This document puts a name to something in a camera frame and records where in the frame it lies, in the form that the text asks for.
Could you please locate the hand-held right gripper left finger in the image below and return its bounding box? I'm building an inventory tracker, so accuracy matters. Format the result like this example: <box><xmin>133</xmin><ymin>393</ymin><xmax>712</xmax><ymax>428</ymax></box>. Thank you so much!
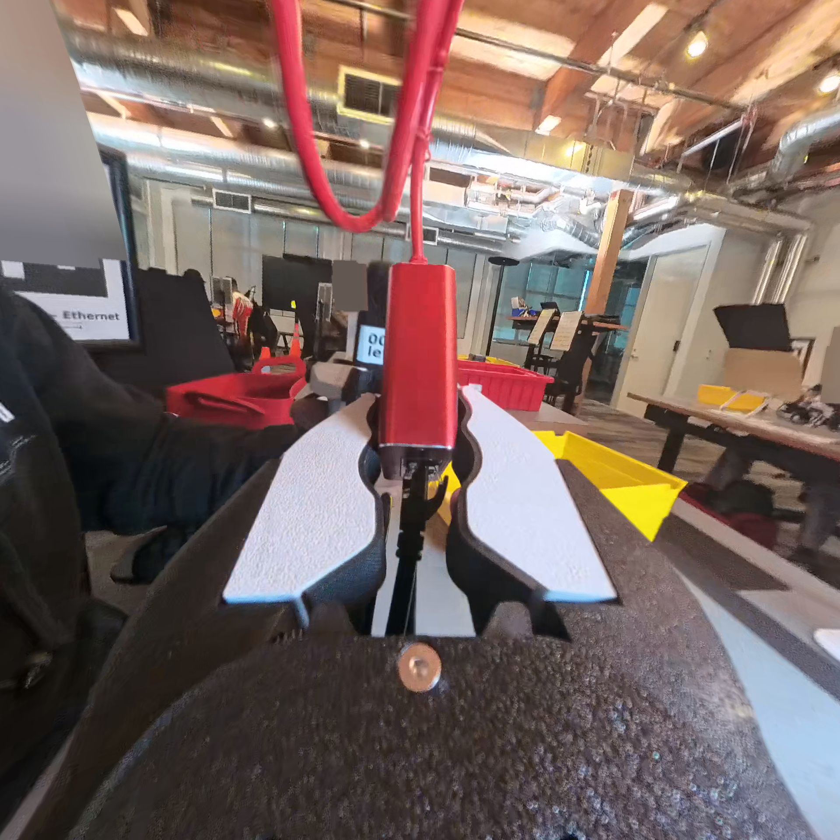
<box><xmin>222</xmin><ymin>392</ymin><xmax>389</xmax><ymax>631</ymax></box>

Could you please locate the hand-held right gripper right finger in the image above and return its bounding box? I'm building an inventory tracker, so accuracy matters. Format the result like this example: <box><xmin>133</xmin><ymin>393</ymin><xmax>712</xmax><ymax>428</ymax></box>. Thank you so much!
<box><xmin>446</xmin><ymin>384</ymin><xmax>619</xmax><ymax>641</ymax></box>

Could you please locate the red ethernet splitter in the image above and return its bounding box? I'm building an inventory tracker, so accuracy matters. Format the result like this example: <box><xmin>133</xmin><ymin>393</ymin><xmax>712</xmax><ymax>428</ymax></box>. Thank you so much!
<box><xmin>377</xmin><ymin>262</ymin><xmax>459</xmax><ymax>483</ymax></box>

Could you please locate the red ethernet cable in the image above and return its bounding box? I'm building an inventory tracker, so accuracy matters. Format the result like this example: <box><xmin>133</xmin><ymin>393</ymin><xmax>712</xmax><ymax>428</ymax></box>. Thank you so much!
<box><xmin>269</xmin><ymin>0</ymin><xmax>467</xmax><ymax>266</ymax></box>

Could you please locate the yellow plastic bin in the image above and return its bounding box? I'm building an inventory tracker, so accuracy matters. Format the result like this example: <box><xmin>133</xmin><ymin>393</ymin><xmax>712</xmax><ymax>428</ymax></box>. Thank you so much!
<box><xmin>427</xmin><ymin>430</ymin><xmax>688</xmax><ymax>543</ymax></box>

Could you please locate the black ethernet cable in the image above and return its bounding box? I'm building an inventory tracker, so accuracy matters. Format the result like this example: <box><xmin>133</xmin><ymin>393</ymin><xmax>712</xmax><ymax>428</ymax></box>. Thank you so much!
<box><xmin>384</xmin><ymin>459</ymin><xmax>450</xmax><ymax>636</ymax></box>

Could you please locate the black display screen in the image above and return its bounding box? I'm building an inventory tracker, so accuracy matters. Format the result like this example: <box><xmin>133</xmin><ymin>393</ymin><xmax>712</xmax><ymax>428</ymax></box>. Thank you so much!
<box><xmin>261</xmin><ymin>253</ymin><xmax>334</xmax><ymax>315</ymax></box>

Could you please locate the red ribbed crate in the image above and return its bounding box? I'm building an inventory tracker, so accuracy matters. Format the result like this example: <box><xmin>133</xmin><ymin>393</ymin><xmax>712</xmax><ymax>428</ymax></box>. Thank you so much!
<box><xmin>457</xmin><ymin>357</ymin><xmax>555</xmax><ymax>413</ymax></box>

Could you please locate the small yellow bin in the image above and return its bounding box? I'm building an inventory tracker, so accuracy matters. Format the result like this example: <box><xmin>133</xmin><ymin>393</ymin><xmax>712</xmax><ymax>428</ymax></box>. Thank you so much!
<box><xmin>696</xmin><ymin>384</ymin><xmax>772</xmax><ymax>414</ymax></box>

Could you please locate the wooden office table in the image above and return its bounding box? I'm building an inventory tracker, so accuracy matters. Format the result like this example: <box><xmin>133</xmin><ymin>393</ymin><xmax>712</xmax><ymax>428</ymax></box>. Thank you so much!
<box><xmin>626</xmin><ymin>390</ymin><xmax>840</xmax><ymax>526</ymax></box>

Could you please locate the white door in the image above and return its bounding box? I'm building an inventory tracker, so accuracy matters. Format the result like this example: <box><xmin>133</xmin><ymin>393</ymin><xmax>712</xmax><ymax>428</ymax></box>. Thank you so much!
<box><xmin>613</xmin><ymin>244</ymin><xmax>715</xmax><ymax>409</ymax></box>

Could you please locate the document stand with black sheet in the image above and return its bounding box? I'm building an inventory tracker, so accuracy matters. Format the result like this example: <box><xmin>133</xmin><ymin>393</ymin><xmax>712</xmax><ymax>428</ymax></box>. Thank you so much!
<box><xmin>712</xmin><ymin>302</ymin><xmax>807</xmax><ymax>398</ymax></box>

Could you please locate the black framed sign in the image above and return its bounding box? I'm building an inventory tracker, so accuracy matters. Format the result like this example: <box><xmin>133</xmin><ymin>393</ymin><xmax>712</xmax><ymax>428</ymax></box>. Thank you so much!
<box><xmin>0</xmin><ymin>146</ymin><xmax>144</xmax><ymax>350</ymax></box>

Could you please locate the wooden support post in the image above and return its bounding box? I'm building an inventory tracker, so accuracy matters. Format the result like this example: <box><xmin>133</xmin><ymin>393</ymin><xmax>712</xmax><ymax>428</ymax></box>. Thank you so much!
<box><xmin>583</xmin><ymin>189</ymin><xmax>636</xmax><ymax>317</ymax></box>

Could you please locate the silver ventilation duct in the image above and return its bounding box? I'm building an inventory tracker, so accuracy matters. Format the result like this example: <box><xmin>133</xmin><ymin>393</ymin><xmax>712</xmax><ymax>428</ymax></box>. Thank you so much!
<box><xmin>66</xmin><ymin>29</ymin><xmax>500</xmax><ymax>152</ymax></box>

